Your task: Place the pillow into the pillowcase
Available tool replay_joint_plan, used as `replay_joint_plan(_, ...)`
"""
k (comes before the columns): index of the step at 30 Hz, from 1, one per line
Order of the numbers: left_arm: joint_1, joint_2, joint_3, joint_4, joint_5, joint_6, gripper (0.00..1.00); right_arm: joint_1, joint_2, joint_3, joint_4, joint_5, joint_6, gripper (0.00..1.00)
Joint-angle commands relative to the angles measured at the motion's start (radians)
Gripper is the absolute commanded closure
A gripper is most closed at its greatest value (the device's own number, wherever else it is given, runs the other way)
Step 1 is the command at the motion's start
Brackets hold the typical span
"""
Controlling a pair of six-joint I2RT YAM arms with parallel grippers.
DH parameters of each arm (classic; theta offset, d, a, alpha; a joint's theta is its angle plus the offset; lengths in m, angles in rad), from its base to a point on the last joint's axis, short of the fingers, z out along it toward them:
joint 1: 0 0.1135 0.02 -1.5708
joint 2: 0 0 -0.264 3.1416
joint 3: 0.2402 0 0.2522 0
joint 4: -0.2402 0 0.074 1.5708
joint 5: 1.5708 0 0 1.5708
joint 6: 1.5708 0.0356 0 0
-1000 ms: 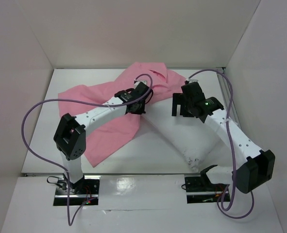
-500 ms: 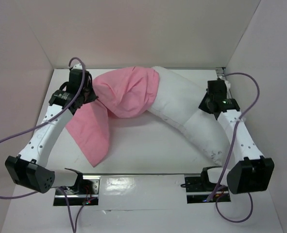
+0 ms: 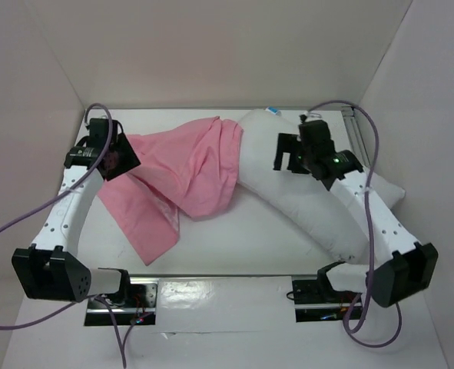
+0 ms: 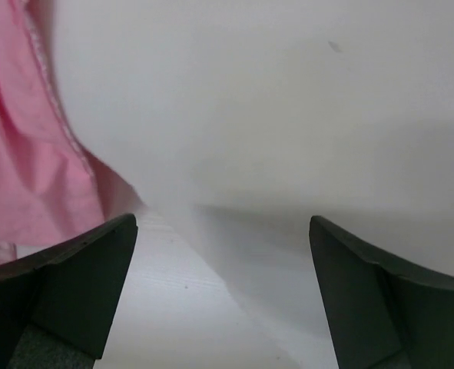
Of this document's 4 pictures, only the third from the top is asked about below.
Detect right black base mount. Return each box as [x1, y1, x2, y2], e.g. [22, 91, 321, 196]
[286, 278, 356, 323]

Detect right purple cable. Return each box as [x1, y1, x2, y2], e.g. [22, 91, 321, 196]
[307, 100, 403, 349]

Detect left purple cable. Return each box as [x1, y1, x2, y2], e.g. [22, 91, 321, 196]
[0, 102, 130, 368]

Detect purple cable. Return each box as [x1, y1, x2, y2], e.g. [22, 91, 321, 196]
[307, 100, 403, 349]
[0, 102, 130, 368]

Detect pink pillowcase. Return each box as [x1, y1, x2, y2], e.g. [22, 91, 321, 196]
[98, 117, 243, 265]

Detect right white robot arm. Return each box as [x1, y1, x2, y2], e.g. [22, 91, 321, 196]
[273, 120, 439, 308]

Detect white pillow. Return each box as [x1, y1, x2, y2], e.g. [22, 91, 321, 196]
[236, 107, 406, 264]

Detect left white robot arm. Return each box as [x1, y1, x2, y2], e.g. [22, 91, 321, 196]
[12, 118, 140, 307]

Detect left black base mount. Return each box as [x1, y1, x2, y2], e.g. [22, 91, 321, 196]
[84, 276, 158, 327]

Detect aluminium frame rail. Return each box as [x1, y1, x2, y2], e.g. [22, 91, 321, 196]
[341, 106, 370, 167]

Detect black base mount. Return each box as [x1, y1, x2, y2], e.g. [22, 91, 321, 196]
[286, 278, 356, 323]
[84, 276, 158, 327]

